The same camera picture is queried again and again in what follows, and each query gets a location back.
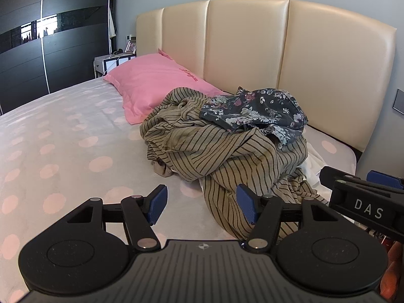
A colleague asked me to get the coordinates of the dark floral garment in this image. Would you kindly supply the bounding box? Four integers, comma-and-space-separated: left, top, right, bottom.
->
199, 86, 308, 146

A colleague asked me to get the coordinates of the cream padded headboard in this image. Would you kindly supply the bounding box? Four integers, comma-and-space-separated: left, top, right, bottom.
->
136, 0, 396, 165

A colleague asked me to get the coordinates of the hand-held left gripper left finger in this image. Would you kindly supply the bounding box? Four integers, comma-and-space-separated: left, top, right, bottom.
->
63, 185, 168, 253

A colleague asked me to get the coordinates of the beige striped garment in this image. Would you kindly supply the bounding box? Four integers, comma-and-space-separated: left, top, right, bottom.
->
140, 87, 330, 242

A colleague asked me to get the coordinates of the dark sliding wardrobe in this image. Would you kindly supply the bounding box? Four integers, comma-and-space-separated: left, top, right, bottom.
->
0, 0, 117, 116

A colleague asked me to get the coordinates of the white cloth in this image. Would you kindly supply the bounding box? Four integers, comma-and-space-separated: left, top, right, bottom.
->
298, 139, 332, 201

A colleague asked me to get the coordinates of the white nightstand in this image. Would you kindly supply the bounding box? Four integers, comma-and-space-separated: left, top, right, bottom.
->
93, 54, 137, 78

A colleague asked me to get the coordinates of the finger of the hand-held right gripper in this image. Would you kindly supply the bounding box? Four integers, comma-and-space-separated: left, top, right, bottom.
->
319, 166, 356, 193
366, 170, 404, 190

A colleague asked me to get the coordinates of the person's right hand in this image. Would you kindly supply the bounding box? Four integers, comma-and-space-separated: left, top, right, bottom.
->
386, 241, 404, 303

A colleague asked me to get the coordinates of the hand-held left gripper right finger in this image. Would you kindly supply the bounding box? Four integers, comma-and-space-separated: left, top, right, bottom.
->
236, 184, 343, 253

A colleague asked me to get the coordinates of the pink pillow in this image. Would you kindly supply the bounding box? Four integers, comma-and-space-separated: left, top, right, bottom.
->
103, 49, 236, 124

